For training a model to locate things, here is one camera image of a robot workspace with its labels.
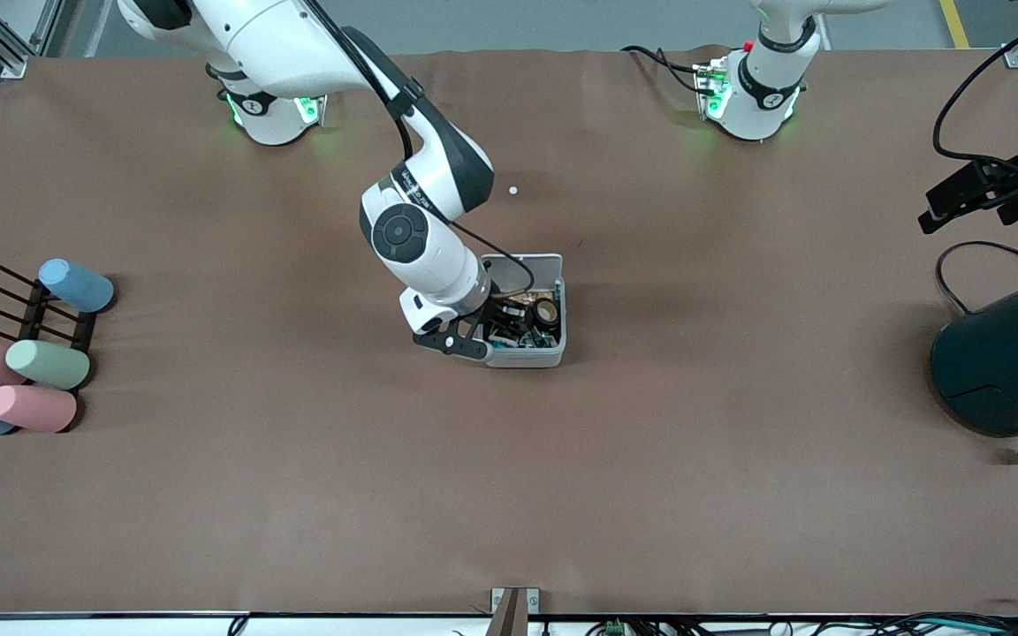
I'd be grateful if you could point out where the grey square storage box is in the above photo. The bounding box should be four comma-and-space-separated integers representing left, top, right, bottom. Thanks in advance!
478, 254, 567, 369

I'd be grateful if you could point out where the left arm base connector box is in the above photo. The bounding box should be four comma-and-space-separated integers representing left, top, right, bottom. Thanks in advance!
695, 55, 731, 120

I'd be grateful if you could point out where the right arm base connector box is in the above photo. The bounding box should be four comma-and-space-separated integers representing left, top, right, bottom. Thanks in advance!
295, 88, 330, 127

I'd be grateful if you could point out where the dark teal round appliance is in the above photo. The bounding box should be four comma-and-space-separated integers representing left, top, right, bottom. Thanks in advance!
930, 268, 1018, 438

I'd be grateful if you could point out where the brown table cover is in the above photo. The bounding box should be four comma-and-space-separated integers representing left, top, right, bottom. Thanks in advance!
0, 46, 1018, 617

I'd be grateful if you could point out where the green cup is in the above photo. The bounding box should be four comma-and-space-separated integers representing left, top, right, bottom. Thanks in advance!
5, 340, 92, 390

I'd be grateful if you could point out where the black cup rack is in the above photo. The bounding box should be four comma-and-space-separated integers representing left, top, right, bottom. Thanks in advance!
0, 263, 97, 354

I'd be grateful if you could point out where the black appliance cable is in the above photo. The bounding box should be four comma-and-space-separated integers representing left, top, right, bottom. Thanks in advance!
935, 240, 1018, 316

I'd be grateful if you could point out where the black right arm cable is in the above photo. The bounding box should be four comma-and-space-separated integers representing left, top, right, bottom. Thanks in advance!
301, 0, 536, 297

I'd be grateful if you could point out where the metal camera post bracket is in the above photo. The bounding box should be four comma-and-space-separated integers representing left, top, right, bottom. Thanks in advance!
490, 587, 540, 636

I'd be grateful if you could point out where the black base cable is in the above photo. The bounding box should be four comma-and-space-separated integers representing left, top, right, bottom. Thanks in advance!
620, 44, 706, 94

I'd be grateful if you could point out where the black cable bundle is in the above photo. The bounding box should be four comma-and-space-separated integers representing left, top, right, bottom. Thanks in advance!
862, 601, 1018, 636

